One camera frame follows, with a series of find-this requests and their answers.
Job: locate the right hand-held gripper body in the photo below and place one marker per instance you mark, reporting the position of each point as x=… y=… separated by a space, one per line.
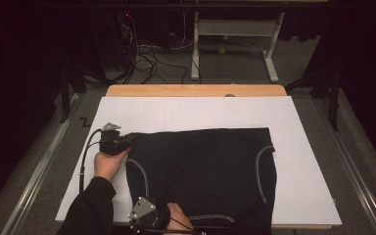
x=143 y=212

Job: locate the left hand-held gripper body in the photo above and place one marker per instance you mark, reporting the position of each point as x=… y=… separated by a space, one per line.
x=111 y=141

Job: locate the black shorts white stitching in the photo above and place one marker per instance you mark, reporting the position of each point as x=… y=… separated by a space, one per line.
x=202 y=163

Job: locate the person's left hand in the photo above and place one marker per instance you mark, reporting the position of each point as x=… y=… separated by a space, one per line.
x=107 y=165

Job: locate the person's right hand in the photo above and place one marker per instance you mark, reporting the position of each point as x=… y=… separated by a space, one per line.
x=180 y=217

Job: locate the black metal stand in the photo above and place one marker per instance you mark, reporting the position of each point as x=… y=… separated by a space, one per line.
x=326 y=91
x=70 y=91

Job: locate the white board sheet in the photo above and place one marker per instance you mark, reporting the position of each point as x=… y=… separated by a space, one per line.
x=192 y=112

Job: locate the device with red light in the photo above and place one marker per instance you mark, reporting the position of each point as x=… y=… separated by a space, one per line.
x=127 y=16

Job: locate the yellow tennis ball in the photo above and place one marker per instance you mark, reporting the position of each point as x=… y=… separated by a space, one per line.
x=222 y=51
x=225 y=37

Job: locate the metal floor rail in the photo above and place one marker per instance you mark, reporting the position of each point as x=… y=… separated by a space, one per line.
x=36 y=169
x=355 y=169

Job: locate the grey metal desk frame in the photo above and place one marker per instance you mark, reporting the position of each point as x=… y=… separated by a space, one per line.
x=238 y=27

